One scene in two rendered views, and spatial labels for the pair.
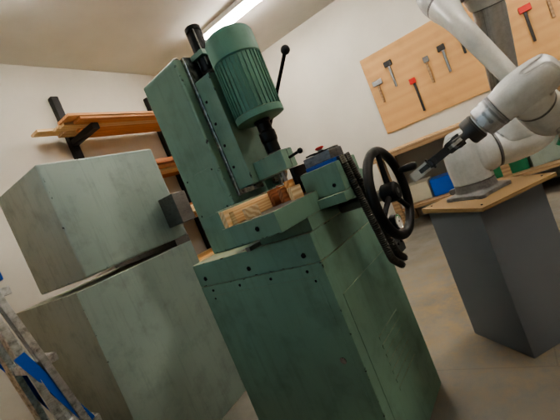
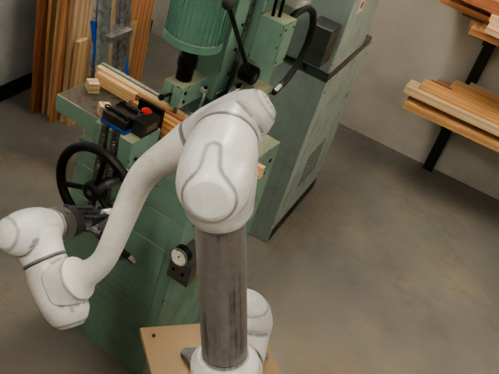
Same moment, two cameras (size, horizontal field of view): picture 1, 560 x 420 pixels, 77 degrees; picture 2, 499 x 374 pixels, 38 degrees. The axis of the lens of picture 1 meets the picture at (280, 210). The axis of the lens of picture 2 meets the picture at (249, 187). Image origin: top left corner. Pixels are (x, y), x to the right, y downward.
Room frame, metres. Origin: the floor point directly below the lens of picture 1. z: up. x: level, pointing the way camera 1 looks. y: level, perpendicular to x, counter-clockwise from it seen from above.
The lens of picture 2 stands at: (0.96, -1.99, 2.07)
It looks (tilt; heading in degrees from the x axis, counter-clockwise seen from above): 34 degrees down; 72
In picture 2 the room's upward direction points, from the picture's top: 19 degrees clockwise
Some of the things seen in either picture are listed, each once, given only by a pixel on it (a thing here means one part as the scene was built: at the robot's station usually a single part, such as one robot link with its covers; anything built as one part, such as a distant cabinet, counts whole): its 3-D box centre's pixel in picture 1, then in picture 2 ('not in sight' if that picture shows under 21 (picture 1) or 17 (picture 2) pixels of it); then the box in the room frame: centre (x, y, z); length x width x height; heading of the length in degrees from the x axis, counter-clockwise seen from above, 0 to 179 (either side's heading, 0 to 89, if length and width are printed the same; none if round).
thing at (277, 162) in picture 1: (276, 166); (184, 90); (1.29, -0.05, 1.03); 0.14 x 0.07 x 0.09; 51
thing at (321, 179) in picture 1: (332, 177); (125, 137); (1.13, -0.19, 0.91); 0.15 x 0.14 x 0.09; 141
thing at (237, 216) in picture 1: (292, 191); (176, 122); (1.28, -0.07, 0.92); 0.65 x 0.02 x 0.04; 141
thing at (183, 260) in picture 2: (395, 224); (181, 257); (1.34, -0.39, 0.65); 0.06 x 0.04 x 0.08; 141
